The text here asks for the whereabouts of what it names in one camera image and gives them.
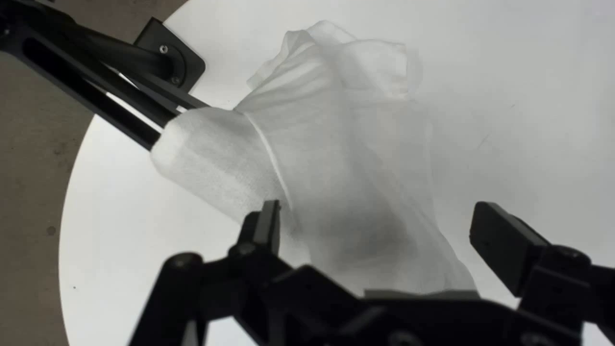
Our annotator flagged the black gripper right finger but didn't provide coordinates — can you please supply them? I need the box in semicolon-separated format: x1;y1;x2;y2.
468;201;590;297

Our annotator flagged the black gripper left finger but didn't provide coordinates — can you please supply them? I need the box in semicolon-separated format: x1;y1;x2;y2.
228;199;282;282

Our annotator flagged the white tea towel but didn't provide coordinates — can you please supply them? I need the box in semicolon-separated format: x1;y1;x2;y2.
151;20;474;293

